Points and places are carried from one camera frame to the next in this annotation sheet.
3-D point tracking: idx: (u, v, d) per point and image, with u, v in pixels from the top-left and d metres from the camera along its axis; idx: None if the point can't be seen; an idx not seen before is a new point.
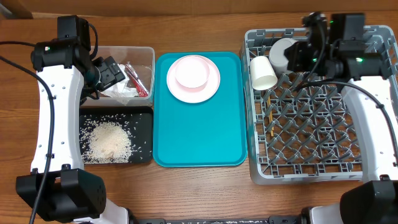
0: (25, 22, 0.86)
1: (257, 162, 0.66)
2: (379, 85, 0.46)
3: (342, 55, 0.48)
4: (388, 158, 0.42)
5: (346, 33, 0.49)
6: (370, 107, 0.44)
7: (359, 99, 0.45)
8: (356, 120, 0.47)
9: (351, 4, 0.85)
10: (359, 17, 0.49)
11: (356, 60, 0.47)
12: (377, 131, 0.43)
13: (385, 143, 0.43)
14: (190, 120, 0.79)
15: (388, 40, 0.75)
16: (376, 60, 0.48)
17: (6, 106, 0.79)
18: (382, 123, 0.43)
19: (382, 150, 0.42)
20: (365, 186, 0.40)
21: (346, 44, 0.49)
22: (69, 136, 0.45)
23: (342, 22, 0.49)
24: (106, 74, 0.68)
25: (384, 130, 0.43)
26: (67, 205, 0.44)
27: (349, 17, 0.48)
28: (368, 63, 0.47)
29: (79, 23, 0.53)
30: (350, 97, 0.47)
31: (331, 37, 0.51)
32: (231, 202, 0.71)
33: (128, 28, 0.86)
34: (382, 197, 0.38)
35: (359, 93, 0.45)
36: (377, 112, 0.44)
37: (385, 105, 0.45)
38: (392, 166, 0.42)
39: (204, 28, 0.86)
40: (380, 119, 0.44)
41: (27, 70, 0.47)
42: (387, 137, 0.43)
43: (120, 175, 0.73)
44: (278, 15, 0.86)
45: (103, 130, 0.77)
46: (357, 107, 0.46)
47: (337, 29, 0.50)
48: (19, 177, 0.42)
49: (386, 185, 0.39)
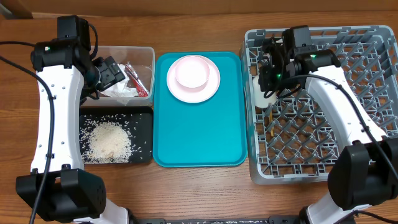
0: (25, 22, 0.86)
1: (257, 162, 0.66)
2: (334, 72, 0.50)
3: (298, 56, 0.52)
4: (356, 127, 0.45)
5: (296, 41, 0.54)
6: (331, 89, 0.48)
7: (320, 85, 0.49)
8: (323, 104, 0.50)
9: (351, 4, 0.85)
10: (304, 28, 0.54)
11: (310, 58, 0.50)
12: (340, 107, 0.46)
13: (350, 115, 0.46)
14: (189, 119, 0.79)
15: (388, 40, 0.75)
16: (328, 54, 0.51)
17: (5, 106, 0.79)
18: (342, 101, 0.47)
19: (349, 121, 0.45)
20: (342, 155, 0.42)
21: (298, 50, 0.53)
22: (69, 137, 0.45)
23: (291, 33, 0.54)
24: (106, 74, 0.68)
25: (346, 106, 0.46)
26: (67, 205, 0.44)
27: (296, 28, 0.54)
28: (321, 58, 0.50)
29: (79, 23, 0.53)
30: (313, 86, 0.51)
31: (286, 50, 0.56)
32: (231, 201, 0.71)
33: (128, 28, 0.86)
34: (359, 159, 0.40)
35: (319, 81, 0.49)
36: (337, 93, 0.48)
37: (342, 84, 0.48)
38: (360, 132, 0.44)
39: (204, 28, 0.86)
40: (341, 96, 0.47)
41: (27, 70, 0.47)
42: (350, 111, 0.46)
43: (120, 175, 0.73)
44: (278, 15, 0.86)
45: (103, 130, 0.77)
46: (320, 93, 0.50)
47: (289, 41, 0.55)
48: (19, 178, 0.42)
49: (359, 148, 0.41)
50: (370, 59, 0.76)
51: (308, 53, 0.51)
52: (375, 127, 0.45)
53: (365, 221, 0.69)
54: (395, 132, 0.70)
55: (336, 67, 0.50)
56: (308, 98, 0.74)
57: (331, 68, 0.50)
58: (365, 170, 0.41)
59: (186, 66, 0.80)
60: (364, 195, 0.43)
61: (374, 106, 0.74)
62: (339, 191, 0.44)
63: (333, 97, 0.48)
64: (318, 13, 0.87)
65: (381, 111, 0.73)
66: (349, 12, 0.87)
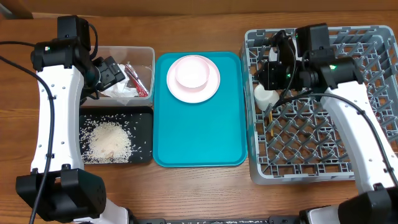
0: (25, 22, 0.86)
1: (257, 162, 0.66)
2: (357, 94, 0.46)
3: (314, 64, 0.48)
4: (378, 165, 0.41)
5: (313, 43, 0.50)
6: (352, 115, 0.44)
7: (340, 107, 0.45)
8: (341, 130, 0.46)
9: (352, 4, 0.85)
10: (322, 29, 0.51)
11: (329, 67, 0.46)
12: (362, 138, 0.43)
13: (373, 150, 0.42)
14: (189, 120, 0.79)
15: (388, 40, 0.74)
16: (349, 63, 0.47)
17: (6, 106, 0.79)
18: (365, 129, 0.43)
19: (372, 157, 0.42)
20: (362, 198, 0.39)
21: (314, 54, 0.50)
22: (69, 137, 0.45)
23: (308, 33, 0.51)
24: (106, 75, 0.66)
25: (369, 137, 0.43)
26: (67, 205, 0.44)
27: (313, 28, 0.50)
28: (341, 69, 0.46)
29: (79, 23, 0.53)
30: (330, 106, 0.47)
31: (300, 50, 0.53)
32: (231, 202, 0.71)
33: (128, 28, 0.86)
34: (379, 207, 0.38)
35: (339, 102, 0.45)
36: (359, 121, 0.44)
37: (365, 111, 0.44)
38: (382, 173, 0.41)
39: (204, 28, 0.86)
40: (364, 125, 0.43)
41: (27, 70, 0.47)
42: (372, 144, 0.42)
43: (120, 175, 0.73)
44: (278, 15, 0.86)
45: (103, 130, 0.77)
46: (339, 116, 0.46)
47: (304, 42, 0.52)
48: (20, 177, 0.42)
49: (382, 194, 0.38)
50: (370, 59, 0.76)
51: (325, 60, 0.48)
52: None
53: None
54: (395, 132, 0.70)
55: (358, 83, 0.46)
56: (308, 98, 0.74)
57: (352, 86, 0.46)
58: (386, 216, 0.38)
59: (186, 68, 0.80)
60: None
61: (374, 106, 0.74)
62: None
63: (354, 125, 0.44)
64: (318, 13, 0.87)
65: (381, 111, 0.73)
66: (349, 12, 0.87)
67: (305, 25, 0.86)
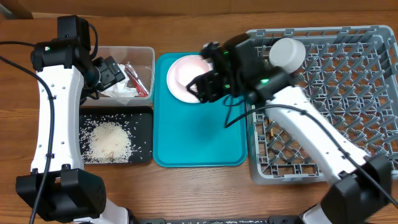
0: (25, 22, 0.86)
1: (257, 162, 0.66)
2: (295, 95, 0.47)
3: (250, 81, 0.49)
4: (335, 155, 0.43)
5: (242, 60, 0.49)
6: (296, 116, 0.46)
7: (284, 114, 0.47)
8: (293, 133, 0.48)
9: (352, 4, 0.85)
10: (247, 43, 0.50)
11: (262, 83, 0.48)
12: (311, 137, 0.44)
13: (326, 144, 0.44)
14: (185, 120, 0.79)
15: (388, 40, 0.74)
16: (278, 73, 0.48)
17: (5, 106, 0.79)
18: (311, 126, 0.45)
19: (327, 150, 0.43)
20: (333, 190, 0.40)
21: (247, 69, 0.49)
22: (69, 137, 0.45)
23: (235, 51, 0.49)
24: (106, 74, 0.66)
25: (317, 132, 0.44)
26: (68, 205, 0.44)
27: (239, 45, 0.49)
28: (275, 81, 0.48)
29: (79, 23, 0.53)
30: (275, 115, 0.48)
31: (232, 64, 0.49)
32: (231, 202, 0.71)
33: (128, 28, 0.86)
34: (350, 193, 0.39)
35: (281, 109, 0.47)
36: (304, 119, 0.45)
37: (308, 109, 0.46)
38: (342, 160, 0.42)
39: (204, 28, 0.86)
40: (310, 123, 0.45)
41: (27, 70, 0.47)
42: (323, 137, 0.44)
43: (121, 175, 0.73)
44: (278, 15, 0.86)
45: (103, 130, 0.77)
46: (287, 122, 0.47)
47: (236, 58, 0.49)
48: (20, 177, 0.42)
49: (348, 180, 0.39)
50: (370, 59, 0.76)
51: (256, 75, 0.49)
52: (354, 147, 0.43)
53: None
54: (395, 132, 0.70)
55: (292, 88, 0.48)
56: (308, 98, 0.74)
57: (286, 90, 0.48)
58: (358, 200, 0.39)
59: (186, 73, 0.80)
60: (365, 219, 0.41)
61: (374, 106, 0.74)
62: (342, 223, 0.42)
63: (301, 126, 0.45)
64: (318, 13, 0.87)
65: (381, 111, 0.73)
66: (349, 11, 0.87)
67: (305, 25, 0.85)
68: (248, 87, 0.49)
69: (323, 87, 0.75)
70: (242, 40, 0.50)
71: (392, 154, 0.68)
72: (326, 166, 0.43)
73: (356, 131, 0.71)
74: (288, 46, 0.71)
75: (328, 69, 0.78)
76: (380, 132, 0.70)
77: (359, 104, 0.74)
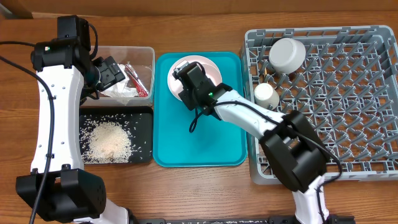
0: (25, 22, 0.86)
1: (257, 162, 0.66)
2: (231, 95, 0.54)
3: (202, 98, 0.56)
4: (261, 122, 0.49)
5: (194, 83, 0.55)
6: (232, 106, 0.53)
7: (224, 108, 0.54)
8: (236, 121, 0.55)
9: (352, 4, 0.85)
10: (194, 68, 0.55)
11: (212, 99, 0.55)
12: (244, 116, 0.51)
13: (253, 116, 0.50)
14: (180, 120, 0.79)
15: (388, 40, 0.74)
16: (221, 88, 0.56)
17: (5, 106, 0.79)
18: (244, 109, 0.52)
19: (255, 120, 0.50)
20: (263, 148, 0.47)
21: (199, 89, 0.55)
22: (69, 137, 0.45)
23: (187, 77, 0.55)
24: (106, 74, 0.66)
25: (247, 112, 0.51)
26: (68, 205, 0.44)
27: (189, 72, 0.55)
28: (217, 94, 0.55)
29: (79, 23, 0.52)
30: (222, 113, 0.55)
31: (187, 84, 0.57)
32: (230, 201, 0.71)
33: (128, 28, 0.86)
34: (274, 144, 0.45)
35: (221, 106, 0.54)
36: (239, 107, 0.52)
37: (239, 99, 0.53)
38: (265, 122, 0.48)
39: (204, 28, 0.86)
40: (241, 107, 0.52)
41: (27, 70, 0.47)
42: (250, 113, 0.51)
43: (121, 175, 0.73)
44: (279, 15, 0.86)
45: (103, 130, 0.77)
46: (229, 115, 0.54)
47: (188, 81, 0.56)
48: (20, 178, 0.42)
49: (272, 135, 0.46)
50: (370, 59, 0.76)
51: (206, 93, 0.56)
52: (276, 112, 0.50)
53: (366, 221, 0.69)
54: (395, 132, 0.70)
55: (229, 91, 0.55)
56: (308, 98, 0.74)
57: (226, 94, 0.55)
58: (286, 150, 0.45)
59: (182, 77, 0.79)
60: (303, 170, 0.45)
61: (374, 106, 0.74)
62: (285, 177, 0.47)
63: (237, 111, 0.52)
64: (318, 13, 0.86)
65: (381, 111, 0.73)
66: (349, 12, 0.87)
67: (304, 25, 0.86)
68: (202, 102, 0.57)
69: (323, 86, 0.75)
70: (190, 65, 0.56)
71: (392, 154, 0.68)
72: (260, 134, 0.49)
73: (356, 131, 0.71)
74: (288, 45, 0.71)
75: (328, 69, 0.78)
76: (380, 132, 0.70)
77: (359, 104, 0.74)
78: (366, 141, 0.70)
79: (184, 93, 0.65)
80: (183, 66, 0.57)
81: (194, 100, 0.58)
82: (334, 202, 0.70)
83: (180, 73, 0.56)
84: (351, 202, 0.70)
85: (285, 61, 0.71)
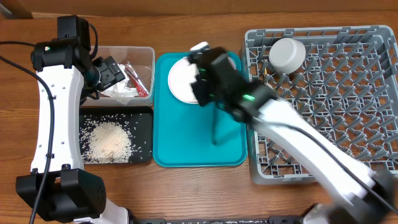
0: (25, 22, 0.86)
1: (257, 162, 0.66)
2: (279, 107, 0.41)
3: (233, 100, 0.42)
4: (339, 175, 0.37)
5: (222, 79, 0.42)
6: (289, 134, 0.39)
7: (276, 132, 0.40)
8: (293, 154, 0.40)
9: (352, 5, 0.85)
10: (223, 58, 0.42)
11: (247, 101, 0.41)
12: (313, 159, 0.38)
13: (324, 161, 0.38)
14: (180, 121, 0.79)
15: (388, 40, 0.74)
16: (260, 87, 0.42)
17: (5, 106, 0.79)
18: (305, 143, 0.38)
19: (329, 168, 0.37)
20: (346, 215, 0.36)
21: (229, 88, 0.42)
22: (69, 137, 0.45)
23: (212, 70, 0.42)
24: (106, 75, 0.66)
25: (315, 151, 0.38)
26: (68, 205, 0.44)
27: (215, 63, 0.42)
28: (257, 95, 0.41)
29: (79, 23, 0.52)
30: (265, 132, 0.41)
31: (212, 79, 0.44)
32: (230, 201, 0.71)
33: (128, 28, 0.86)
34: (365, 216, 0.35)
35: (270, 126, 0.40)
36: (303, 142, 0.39)
37: (301, 125, 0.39)
38: (348, 180, 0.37)
39: (204, 28, 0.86)
40: (308, 141, 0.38)
41: (27, 70, 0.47)
42: (320, 154, 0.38)
43: (121, 175, 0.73)
44: (279, 15, 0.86)
45: (103, 130, 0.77)
46: (283, 142, 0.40)
47: (214, 76, 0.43)
48: (20, 177, 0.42)
49: (359, 203, 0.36)
50: (370, 59, 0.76)
51: (238, 93, 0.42)
52: (356, 162, 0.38)
53: None
54: (395, 132, 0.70)
55: (273, 99, 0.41)
56: (308, 99, 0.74)
57: (275, 106, 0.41)
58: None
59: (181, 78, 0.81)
60: None
61: (374, 106, 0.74)
62: None
63: (300, 147, 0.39)
64: (318, 13, 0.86)
65: (381, 111, 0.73)
66: (349, 12, 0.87)
67: (304, 25, 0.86)
68: (232, 105, 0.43)
69: (323, 86, 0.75)
70: (218, 53, 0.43)
71: (392, 154, 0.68)
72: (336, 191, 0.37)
73: (356, 131, 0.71)
74: (288, 45, 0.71)
75: (328, 69, 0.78)
76: (380, 132, 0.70)
77: (359, 104, 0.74)
78: (366, 141, 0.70)
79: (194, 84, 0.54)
80: (200, 50, 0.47)
81: (222, 99, 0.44)
82: None
83: (204, 64, 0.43)
84: None
85: (285, 61, 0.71)
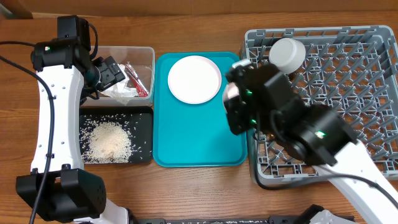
0: (25, 22, 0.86)
1: (257, 162, 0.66)
2: (356, 154, 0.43)
3: (291, 130, 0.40)
4: None
5: (277, 104, 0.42)
6: (362, 188, 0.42)
7: (347, 183, 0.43)
8: (354, 201, 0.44)
9: (352, 5, 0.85)
10: (278, 79, 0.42)
11: (310, 131, 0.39)
12: (377, 210, 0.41)
13: (389, 215, 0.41)
14: (180, 121, 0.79)
15: (388, 40, 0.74)
16: (324, 115, 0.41)
17: (5, 106, 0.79)
18: (375, 198, 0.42)
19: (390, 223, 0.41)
20: None
21: (283, 114, 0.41)
22: (69, 136, 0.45)
23: (267, 94, 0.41)
24: (106, 75, 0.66)
25: (383, 206, 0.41)
26: (67, 205, 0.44)
27: (270, 85, 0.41)
28: (324, 126, 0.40)
29: (79, 23, 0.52)
30: (334, 180, 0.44)
31: (267, 103, 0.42)
32: (230, 201, 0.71)
33: (128, 28, 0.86)
34: None
35: (344, 178, 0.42)
36: (375, 196, 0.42)
37: (374, 180, 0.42)
38: None
39: (204, 28, 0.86)
40: (377, 196, 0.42)
41: (27, 70, 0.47)
42: (385, 208, 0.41)
43: (121, 175, 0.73)
44: (279, 15, 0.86)
45: (103, 130, 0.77)
46: (349, 191, 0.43)
47: (268, 100, 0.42)
48: (20, 177, 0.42)
49: None
50: (370, 59, 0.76)
51: (293, 120, 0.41)
52: None
53: None
54: (395, 132, 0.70)
55: (334, 115, 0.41)
56: (308, 99, 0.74)
57: (353, 154, 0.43)
58: None
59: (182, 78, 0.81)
60: None
61: (374, 106, 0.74)
62: None
63: (369, 202, 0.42)
64: (318, 13, 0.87)
65: (381, 111, 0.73)
66: (349, 12, 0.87)
67: (304, 25, 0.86)
68: (290, 135, 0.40)
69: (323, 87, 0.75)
70: (271, 74, 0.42)
71: (392, 154, 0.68)
72: None
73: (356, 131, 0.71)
74: (288, 46, 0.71)
75: (328, 69, 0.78)
76: (380, 132, 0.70)
77: (359, 104, 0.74)
78: (366, 141, 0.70)
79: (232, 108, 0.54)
80: (247, 67, 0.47)
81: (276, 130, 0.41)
82: (334, 202, 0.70)
83: (260, 86, 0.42)
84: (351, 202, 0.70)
85: (285, 61, 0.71)
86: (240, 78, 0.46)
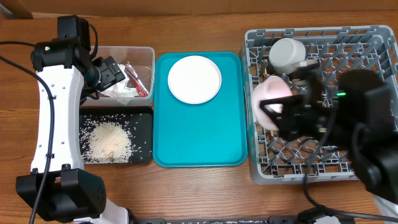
0: (25, 22, 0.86)
1: (257, 162, 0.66)
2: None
3: (372, 152, 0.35)
4: None
5: (372, 115, 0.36)
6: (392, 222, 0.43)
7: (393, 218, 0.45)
8: None
9: (351, 5, 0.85)
10: (382, 91, 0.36)
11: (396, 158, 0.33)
12: None
13: None
14: (181, 121, 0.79)
15: (388, 40, 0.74)
16: None
17: (6, 106, 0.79)
18: None
19: None
20: None
21: (372, 132, 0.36)
22: (69, 136, 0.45)
23: (364, 101, 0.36)
24: (106, 75, 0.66)
25: None
26: (67, 205, 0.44)
27: (370, 93, 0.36)
28: None
29: (79, 23, 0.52)
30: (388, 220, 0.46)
31: (357, 112, 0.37)
32: (231, 202, 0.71)
33: (128, 28, 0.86)
34: None
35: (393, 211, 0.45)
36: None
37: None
38: None
39: (204, 28, 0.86)
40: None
41: (27, 70, 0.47)
42: None
43: (121, 175, 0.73)
44: (279, 15, 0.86)
45: (103, 130, 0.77)
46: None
47: (362, 109, 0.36)
48: (20, 177, 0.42)
49: None
50: (370, 59, 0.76)
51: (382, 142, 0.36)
52: None
53: (365, 221, 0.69)
54: None
55: None
56: None
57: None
58: None
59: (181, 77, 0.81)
60: None
61: None
62: None
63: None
64: (318, 14, 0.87)
65: None
66: (349, 12, 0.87)
67: (304, 25, 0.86)
68: (372, 158, 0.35)
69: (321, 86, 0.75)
70: (374, 84, 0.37)
71: None
72: None
73: None
74: (288, 46, 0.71)
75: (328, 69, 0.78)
76: None
77: None
78: None
79: (288, 109, 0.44)
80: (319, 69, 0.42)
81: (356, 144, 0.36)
82: (334, 202, 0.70)
83: (351, 90, 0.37)
84: (351, 202, 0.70)
85: (285, 61, 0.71)
86: (313, 76, 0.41)
